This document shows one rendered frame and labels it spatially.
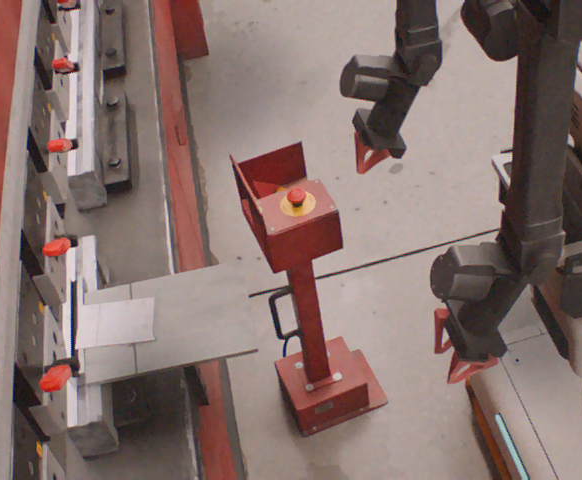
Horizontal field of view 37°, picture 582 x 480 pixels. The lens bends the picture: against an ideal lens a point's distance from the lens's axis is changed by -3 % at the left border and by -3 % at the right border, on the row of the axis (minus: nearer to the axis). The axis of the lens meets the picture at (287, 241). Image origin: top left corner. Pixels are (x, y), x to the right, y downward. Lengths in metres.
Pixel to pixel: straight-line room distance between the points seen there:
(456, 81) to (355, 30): 0.53
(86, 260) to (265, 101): 1.90
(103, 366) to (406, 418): 1.20
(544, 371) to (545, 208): 1.12
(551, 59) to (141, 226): 1.00
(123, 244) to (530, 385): 1.00
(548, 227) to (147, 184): 0.95
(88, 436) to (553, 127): 0.82
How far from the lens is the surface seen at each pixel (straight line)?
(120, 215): 1.75
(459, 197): 2.91
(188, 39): 3.61
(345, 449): 2.36
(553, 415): 2.09
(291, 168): 1.95
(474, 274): 1.11
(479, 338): 1.20
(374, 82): 1.41
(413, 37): 1.38
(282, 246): 1.80
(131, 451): 1.42
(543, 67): 0.92
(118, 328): 1.39
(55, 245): 1.09
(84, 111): 1.88
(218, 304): 1.38
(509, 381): 2.13
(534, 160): 1.00
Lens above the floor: 2.05
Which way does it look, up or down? 47 degrees down
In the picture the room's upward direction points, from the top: 11 degrees counter-clockwise
